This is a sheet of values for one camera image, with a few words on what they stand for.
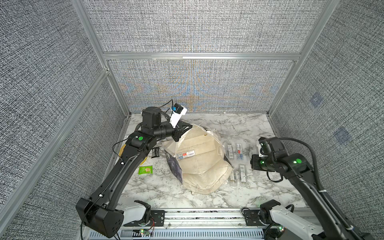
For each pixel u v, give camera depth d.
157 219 0.73
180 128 0.58
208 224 0.73
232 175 0.86
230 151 0.97
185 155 0.93
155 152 0.95
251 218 0.73
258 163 0.62
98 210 0.37
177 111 0.56
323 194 0.41
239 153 0.95
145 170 0.88
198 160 0.92
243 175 0.86
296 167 0.46
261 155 0.63
